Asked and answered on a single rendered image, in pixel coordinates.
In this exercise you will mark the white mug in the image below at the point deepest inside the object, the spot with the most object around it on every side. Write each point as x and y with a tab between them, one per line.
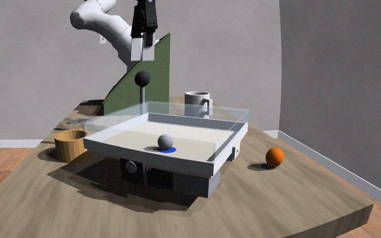
198	98

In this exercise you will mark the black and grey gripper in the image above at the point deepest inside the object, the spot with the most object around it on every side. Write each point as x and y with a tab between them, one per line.
144	21

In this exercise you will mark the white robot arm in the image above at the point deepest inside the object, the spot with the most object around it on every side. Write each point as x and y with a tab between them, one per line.
91	15

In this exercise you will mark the tan hollow cylinder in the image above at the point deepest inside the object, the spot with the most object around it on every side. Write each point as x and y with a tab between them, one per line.
70	147

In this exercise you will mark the orange ball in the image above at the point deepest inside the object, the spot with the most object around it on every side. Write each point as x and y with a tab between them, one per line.
274	157

